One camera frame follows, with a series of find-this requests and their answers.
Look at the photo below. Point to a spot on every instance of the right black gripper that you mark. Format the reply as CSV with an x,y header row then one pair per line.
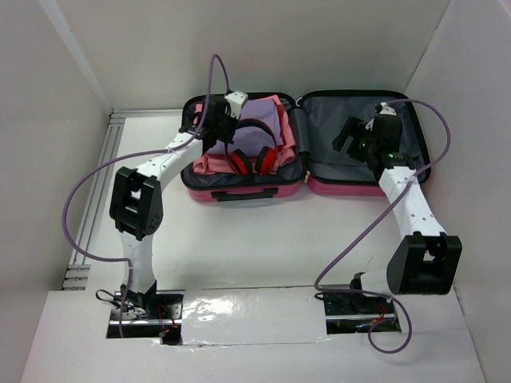
x,y
353,136

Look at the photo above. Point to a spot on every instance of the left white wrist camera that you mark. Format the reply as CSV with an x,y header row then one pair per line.
x,y
236,101

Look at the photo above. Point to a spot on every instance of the red and black headphones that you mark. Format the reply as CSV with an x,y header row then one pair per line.
x,y
264,160

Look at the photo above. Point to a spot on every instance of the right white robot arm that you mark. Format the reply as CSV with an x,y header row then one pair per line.
x,y
427,258

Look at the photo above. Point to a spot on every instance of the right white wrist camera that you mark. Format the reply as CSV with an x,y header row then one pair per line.
x,y
385,109

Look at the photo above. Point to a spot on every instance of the pink sweater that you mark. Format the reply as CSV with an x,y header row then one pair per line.
x,y
209,165

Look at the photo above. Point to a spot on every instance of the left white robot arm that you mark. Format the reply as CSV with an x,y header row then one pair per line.
x,y
137,204

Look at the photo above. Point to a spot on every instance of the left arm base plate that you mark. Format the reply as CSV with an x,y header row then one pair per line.
x,y
166,309

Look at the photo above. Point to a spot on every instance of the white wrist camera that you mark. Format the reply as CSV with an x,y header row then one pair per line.
x,y
236,101
385,109

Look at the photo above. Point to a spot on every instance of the white glossy cover sheet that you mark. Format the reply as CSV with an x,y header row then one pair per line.
x,y
260,316

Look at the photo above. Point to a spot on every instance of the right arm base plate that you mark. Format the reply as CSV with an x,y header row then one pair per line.
x,y
354,304

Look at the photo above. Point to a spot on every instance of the purple garment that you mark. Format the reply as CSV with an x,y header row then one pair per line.
x,y
264,110

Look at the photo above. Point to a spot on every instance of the pink hard-shell suitcase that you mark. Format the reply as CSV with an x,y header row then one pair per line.
x,y
332,153

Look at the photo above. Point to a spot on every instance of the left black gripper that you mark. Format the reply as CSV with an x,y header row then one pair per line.
x,y
227,137

